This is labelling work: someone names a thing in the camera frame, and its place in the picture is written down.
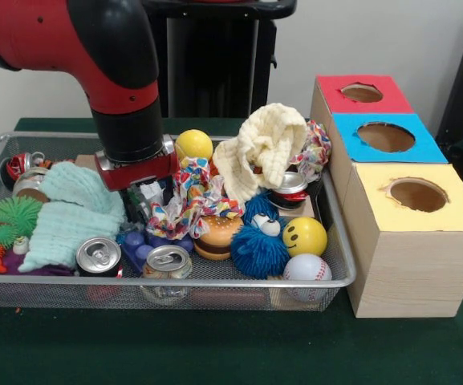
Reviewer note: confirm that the wooden box with three holes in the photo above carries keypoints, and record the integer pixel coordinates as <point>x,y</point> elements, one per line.
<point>415,272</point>

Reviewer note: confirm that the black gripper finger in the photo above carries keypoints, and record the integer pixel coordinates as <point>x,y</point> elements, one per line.
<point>170,186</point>
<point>134,204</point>

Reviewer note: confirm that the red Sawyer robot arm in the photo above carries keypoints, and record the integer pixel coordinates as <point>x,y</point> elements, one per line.
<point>106,52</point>

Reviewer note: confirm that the silver topped pale can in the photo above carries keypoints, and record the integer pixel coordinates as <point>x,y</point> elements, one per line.
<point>167,262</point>

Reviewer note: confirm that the blue spiky toy with eyes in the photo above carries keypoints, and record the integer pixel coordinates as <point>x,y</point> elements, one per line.
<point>255,252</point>

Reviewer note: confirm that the colourful confetti print paper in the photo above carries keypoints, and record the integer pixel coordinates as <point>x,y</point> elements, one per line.
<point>315,152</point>
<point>167,220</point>
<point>199,188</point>

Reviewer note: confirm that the yellow smiley ball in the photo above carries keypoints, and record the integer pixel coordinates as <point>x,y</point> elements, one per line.
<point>305,236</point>

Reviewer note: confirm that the mint green knitted cloth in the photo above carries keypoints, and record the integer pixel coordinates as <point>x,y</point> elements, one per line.
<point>62,232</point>
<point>78,184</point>

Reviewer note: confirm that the shallow clear mesh bin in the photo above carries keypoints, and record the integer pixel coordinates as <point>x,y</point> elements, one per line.
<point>295,297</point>

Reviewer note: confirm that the white baseball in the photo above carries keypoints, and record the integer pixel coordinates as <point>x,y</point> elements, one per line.
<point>307,268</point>

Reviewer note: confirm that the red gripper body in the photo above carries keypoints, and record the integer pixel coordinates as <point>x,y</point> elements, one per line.
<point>143,172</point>

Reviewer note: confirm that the cream knitted cloth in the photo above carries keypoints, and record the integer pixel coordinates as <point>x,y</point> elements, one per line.
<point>251,160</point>

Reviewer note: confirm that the silver topped dark can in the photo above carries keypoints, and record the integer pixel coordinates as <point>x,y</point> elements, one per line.
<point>98,254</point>

